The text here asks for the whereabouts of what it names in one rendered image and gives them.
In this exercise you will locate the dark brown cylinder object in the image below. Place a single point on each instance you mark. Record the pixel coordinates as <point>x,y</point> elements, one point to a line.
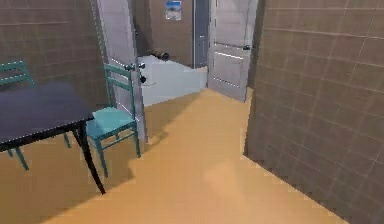
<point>160,54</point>

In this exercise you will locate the dark grey room door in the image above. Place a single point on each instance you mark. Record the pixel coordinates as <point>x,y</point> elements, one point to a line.
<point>201,33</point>

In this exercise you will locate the teal wooden chair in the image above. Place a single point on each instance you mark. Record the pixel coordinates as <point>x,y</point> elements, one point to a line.
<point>15,75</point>
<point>111,121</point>

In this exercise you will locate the black dining table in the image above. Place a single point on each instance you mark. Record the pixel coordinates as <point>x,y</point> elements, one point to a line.
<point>36,110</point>

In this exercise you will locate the blue framed wall picture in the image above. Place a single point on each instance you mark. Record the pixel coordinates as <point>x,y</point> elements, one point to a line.
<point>173,9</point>

